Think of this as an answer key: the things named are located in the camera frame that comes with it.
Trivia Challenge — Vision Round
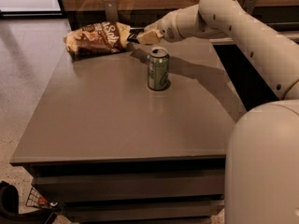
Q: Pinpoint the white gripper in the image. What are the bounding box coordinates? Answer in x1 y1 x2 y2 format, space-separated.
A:
136 10 180 45

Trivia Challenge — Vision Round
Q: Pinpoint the black rxbar chocolate wrapper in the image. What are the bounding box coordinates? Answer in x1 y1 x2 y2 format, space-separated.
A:
127 28 144 44

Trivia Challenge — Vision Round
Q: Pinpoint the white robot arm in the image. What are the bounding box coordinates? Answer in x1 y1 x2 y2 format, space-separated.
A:
137 0 299 224

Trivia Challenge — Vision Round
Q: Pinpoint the brown chip bag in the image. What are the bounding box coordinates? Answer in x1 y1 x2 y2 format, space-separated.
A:
64 21 130 55

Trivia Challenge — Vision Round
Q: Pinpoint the green soda can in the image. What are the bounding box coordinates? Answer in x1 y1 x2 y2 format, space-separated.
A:
148 46 170 91

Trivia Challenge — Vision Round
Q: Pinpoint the grey drawer cabinet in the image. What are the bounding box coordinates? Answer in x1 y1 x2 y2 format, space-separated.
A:
11 38 244 224

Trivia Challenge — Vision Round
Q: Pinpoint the black curved object on floor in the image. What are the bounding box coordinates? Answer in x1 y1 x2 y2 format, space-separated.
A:
0 180 59 224

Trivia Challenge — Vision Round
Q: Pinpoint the left metal wall bracket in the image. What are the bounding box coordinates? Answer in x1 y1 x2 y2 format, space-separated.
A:
104 0 119 22

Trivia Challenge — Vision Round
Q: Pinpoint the metal wall bracket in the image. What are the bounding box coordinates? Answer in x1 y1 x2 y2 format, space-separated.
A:
104 0 119 22
242 0 257 14

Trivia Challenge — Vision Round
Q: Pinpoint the right metal wall bracket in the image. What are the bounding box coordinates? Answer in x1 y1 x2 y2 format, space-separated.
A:
242 0 257 14

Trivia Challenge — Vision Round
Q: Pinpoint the wire basket on floor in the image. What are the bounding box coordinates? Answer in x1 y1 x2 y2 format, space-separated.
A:
25 187 59 209

